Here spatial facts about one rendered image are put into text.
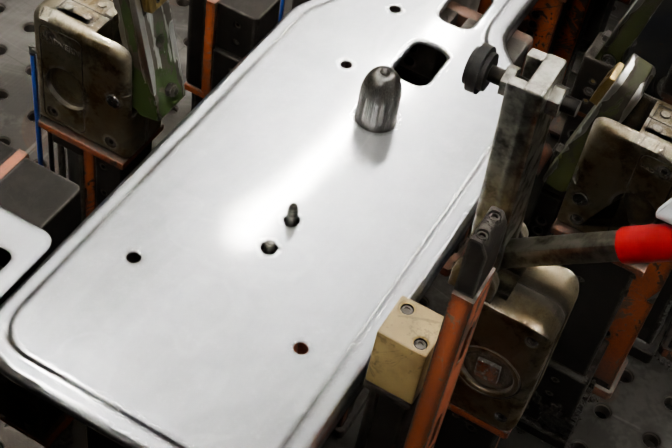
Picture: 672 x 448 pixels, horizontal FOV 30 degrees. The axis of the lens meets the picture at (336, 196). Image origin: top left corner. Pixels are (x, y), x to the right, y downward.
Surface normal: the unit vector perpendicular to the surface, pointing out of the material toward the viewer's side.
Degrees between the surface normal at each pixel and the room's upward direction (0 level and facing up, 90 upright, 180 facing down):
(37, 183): 0
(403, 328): 0
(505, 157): 90
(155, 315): 0
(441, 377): 90
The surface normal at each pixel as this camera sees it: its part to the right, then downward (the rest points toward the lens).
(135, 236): 0.12, -0.66
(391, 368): -0.49, 0.61
